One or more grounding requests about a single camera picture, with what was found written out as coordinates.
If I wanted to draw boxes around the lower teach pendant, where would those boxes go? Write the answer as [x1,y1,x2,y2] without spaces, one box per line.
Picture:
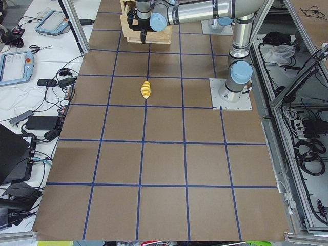
[1,51,34,86]

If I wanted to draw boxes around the toy bread loaf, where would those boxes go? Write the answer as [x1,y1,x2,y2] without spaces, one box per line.
[140,81,151,100]

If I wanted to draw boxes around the black laptop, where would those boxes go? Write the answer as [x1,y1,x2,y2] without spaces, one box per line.
[1,125,36,185]

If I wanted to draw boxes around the teach pendant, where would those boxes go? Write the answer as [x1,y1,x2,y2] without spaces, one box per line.
[1,51,34,86]
[34,10,69,35]

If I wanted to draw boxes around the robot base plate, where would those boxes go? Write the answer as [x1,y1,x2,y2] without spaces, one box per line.
[209,78,252,111]

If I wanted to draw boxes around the white crumpled cloth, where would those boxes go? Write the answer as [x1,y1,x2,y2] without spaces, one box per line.
[264,45,296,66]

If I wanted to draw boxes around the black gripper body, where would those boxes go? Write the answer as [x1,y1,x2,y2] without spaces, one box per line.
[127,9,152,32]

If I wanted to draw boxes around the upper teach pendant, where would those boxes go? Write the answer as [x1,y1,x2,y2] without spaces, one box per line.
[34,10,69,35]

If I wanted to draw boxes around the aluminium frame post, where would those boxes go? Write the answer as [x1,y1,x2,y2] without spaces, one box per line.
[58,0,90,56]

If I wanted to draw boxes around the black scissors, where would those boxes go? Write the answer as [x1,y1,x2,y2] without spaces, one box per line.
[29,45,52,54]

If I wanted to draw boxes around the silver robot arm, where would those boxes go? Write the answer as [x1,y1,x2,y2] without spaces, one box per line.
[127,0,262,103]
[136,0,176,20]

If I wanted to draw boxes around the wooden drawer cabinet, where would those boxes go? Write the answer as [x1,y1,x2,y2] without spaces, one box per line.
[120,1,172,44]

